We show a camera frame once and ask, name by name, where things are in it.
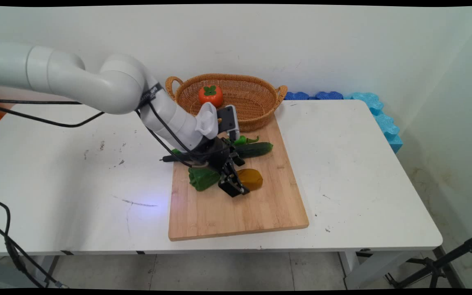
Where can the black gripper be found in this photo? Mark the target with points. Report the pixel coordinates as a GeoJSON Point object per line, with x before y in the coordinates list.
{"type": "Point", "coordinates": [217, 153]}

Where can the brown potato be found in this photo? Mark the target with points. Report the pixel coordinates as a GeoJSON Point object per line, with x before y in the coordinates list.
{"type": "Point", "coordinates": [253, 179]}

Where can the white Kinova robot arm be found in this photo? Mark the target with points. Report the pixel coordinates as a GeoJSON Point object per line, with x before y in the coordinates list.
{"type": "Point", "coordinates": [55, 73]}

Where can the dark green cucumber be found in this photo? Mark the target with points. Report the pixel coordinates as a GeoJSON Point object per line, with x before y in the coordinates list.
{"type": "Point", "coordinates": [257, 149]}

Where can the long green chili pepper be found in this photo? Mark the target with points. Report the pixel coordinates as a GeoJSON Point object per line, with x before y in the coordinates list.
{"type": "Point", "coordinates": [242, 140]}

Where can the green bell pepper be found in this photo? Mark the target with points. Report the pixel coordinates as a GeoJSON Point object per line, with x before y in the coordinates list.
{"type": "Point", "coordinates": [201, 180]}

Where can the bamboo cutting board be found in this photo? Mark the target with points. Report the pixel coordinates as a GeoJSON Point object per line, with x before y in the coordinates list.
{"type": "Point", "coordinates": [240, 217]}

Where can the orange persimmon with green calyx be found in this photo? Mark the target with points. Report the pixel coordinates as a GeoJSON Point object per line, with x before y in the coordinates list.
{"type": "Point", "coordinates": [210, 97]}

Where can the dark blue foam piece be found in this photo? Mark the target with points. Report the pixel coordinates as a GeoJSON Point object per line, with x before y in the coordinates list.
{"type": "Point", "coordinates": [329, 95]}
{"type": "Point", "coordinates": [296, 96]}

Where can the light blue foam mat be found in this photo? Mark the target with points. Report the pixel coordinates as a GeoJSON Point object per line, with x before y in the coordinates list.
{"type": "Point", "coordinates": [385, 123]}

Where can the white table leg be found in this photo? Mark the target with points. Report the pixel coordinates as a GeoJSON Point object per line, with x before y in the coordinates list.
{"type": "Point", "coordinates": [367, 270]}
{"type": "Point", "coordinates": [51, 266]}

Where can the black tripod stand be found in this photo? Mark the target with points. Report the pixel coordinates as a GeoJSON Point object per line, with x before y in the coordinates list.
{"type": "Point", "coordinates": [436, 268]}

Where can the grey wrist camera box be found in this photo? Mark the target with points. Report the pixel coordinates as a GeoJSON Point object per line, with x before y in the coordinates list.
{"type": "Point", "coordinates": [228, 119]}

